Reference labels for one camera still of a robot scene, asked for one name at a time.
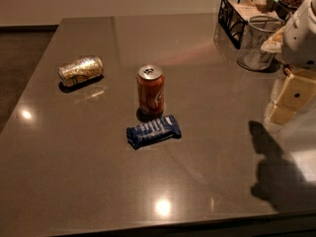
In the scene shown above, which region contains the blue snack bar wrapper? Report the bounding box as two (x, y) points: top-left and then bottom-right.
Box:
(126, 115), (182, 150)

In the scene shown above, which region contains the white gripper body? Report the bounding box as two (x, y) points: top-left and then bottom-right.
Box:
(281, 0), (316, 69)

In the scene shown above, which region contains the red coke can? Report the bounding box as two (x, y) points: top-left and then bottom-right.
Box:
(136, 64), (165, 117)

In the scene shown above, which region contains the black wire basket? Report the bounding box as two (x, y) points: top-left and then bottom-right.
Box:
(218, 0), (277, 49)

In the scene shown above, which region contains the gold soda can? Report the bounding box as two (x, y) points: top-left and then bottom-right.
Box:
(57, 56), (104, 87)

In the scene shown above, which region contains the clear glass jar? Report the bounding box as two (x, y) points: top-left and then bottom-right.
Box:
(237, 15), (283, 71)

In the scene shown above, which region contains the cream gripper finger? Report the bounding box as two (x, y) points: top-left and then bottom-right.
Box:
(265, 69), (316, 125)

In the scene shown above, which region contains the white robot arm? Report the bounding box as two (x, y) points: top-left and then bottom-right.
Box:
(261, 0), (316, 125)

